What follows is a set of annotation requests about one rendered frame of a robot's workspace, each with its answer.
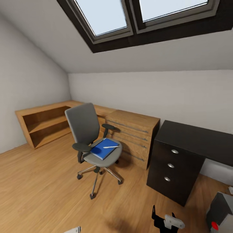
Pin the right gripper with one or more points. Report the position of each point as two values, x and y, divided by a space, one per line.
159 223

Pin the swivel chair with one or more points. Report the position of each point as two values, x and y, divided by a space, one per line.
85 128

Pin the folder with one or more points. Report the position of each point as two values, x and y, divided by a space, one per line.
100 151

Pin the desk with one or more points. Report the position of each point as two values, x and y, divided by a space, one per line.
210 144

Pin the fixed window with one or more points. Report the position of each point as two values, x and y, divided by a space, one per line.
116 24

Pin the desktop computer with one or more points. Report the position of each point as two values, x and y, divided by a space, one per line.
219 215

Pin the cabinet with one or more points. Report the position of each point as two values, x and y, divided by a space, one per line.
136 133
173 172

